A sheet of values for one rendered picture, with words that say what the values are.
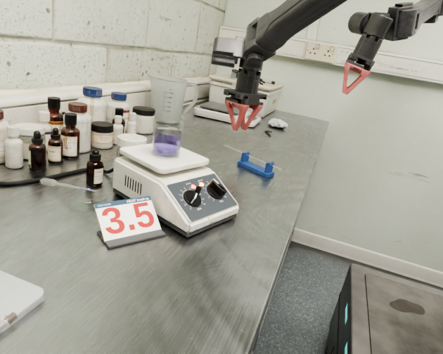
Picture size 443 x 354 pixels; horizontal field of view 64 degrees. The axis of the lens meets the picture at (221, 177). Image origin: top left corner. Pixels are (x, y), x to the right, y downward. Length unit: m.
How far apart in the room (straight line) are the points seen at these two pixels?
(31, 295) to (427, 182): 1.93
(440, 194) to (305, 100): 0.84
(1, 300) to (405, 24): 1.02
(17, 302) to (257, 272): 0.29
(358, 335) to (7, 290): 0.90
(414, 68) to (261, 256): 1.54
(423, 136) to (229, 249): 1.62
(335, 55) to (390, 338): 1.31
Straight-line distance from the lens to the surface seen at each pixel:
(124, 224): 0.55
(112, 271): 0.48
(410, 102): 2.01
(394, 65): 1.94
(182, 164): 0.60
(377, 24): 1.05
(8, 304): 0.43
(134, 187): 0.62
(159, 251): 0.52
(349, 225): 2.16
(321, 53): 1.93
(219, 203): 0.60
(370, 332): 1.15
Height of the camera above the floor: 1.04
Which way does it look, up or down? 20 degrees down
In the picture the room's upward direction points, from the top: 10 degrees clockwise
